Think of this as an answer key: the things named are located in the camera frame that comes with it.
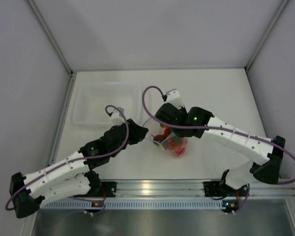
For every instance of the white plastic basket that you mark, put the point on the white plastic basket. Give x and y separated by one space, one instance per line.
91 100

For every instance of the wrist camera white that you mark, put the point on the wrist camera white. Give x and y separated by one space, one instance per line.
173 97
117 116

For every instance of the dark red fake plum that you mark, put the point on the dark red fake plum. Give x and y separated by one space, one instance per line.
158 138

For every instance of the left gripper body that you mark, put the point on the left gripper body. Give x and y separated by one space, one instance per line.
133 136

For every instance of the clear zip top bag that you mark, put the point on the clear zip top bag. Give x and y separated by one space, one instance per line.
173 144

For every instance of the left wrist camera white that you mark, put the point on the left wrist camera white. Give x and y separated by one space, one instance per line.
117 116

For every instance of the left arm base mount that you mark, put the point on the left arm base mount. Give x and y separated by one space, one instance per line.
108 189

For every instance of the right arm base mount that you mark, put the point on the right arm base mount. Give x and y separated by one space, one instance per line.
212 189

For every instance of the white slotted cable duct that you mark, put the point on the white slotted cable duct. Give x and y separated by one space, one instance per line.
143 204

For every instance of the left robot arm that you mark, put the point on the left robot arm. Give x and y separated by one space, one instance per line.
74 175

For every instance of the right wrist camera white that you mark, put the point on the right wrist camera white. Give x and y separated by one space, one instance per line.
173 97

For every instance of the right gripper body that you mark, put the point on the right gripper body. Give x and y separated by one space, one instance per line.
176 131

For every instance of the aluminium rail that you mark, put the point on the aluminium rail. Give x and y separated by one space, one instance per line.
194 188

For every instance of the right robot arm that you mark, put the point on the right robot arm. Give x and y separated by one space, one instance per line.
265 158

